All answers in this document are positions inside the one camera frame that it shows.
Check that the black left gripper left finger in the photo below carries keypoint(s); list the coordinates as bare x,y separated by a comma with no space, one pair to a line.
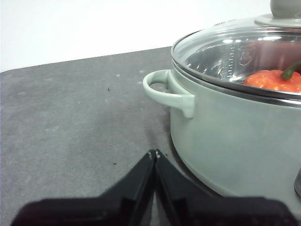
94,212

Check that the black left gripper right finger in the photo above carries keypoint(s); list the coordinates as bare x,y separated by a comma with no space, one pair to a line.
211,212

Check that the orange pumpkin with green stem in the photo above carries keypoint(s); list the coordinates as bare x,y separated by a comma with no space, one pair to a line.
265,80

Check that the glass lid with green knob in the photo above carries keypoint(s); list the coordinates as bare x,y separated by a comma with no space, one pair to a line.
211,44

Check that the pale green electric steamer pot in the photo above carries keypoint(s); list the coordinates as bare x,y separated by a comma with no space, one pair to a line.
230,146

